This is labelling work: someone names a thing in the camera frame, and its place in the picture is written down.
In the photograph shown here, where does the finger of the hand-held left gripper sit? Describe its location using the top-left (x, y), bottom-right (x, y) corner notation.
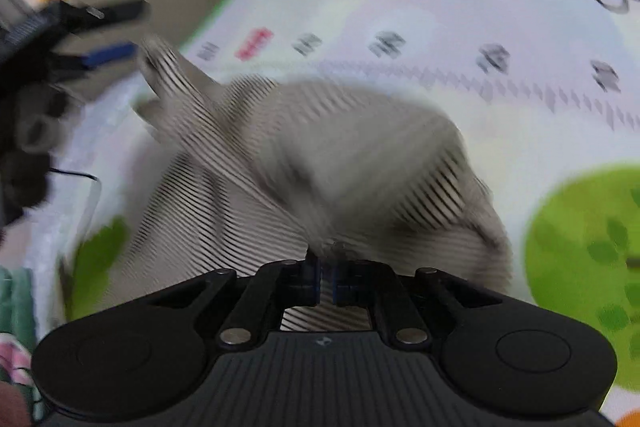
top-left (50, 0), bottom-right (151, 28)
top-left (52, 42), bottom-right (138, 70)

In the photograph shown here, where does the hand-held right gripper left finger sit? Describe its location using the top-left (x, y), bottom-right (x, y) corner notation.
top-left (147, 252), bottom-right (322, 348)

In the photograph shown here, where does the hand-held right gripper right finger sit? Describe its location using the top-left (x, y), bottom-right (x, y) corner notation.
top-left (332, 252), bottom-right (501, 350)

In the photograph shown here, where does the thin black cable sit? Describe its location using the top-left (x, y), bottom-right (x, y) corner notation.
top-left (47, 167), bottom-right (101, 182)

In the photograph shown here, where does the floral patterned cloth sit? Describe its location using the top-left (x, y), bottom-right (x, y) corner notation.
top-left (0, 267), bottom-right (41, 427)

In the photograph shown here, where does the printed cartoon play mat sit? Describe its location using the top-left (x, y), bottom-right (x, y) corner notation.
top-left (65, 0), bottom-right (640, 427)

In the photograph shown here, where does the beige striped knit top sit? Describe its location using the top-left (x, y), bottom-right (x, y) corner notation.
top-left (107, 34), bottom-right (516, 333)

